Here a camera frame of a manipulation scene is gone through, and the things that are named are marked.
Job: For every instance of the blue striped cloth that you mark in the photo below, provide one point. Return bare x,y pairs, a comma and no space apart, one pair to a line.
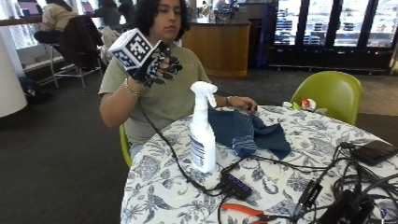
249,133

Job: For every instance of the the person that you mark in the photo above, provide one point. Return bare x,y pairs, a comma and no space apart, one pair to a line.
165,93

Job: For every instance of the white marker cube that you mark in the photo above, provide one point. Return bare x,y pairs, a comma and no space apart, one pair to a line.
131,49

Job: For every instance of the wooden round counter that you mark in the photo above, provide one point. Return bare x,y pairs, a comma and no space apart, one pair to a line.
217,46

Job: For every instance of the red and white small toy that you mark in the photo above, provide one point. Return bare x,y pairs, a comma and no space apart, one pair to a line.
308,104

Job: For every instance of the white spray bottle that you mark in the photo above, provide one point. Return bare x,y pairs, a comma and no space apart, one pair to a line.
203,137

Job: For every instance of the green plastic chair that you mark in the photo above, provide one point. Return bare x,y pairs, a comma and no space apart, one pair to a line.
125,146
332,93

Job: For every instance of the dark jacket on chair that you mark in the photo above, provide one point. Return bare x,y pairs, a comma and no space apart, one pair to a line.
80,42

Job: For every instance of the metal high stool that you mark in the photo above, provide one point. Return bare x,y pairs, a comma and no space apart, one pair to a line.
71,70

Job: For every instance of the black usb hub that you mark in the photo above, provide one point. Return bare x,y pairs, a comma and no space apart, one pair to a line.
236,186

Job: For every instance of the glass door drinks fridge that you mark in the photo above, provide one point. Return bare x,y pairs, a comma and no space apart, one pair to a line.
332,31

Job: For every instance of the flat black device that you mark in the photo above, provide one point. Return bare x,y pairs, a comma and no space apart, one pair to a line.
374,151

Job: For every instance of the blue floral tablecloth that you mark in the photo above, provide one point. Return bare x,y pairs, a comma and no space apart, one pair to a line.
165,193

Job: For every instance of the black bag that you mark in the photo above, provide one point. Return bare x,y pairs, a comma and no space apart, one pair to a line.
34,90

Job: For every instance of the white round pillar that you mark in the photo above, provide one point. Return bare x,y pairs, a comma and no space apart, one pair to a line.
10,77

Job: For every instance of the laptop screen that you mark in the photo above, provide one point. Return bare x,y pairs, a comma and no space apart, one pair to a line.
30,7

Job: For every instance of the black camera box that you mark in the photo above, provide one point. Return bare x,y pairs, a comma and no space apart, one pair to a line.
346,208

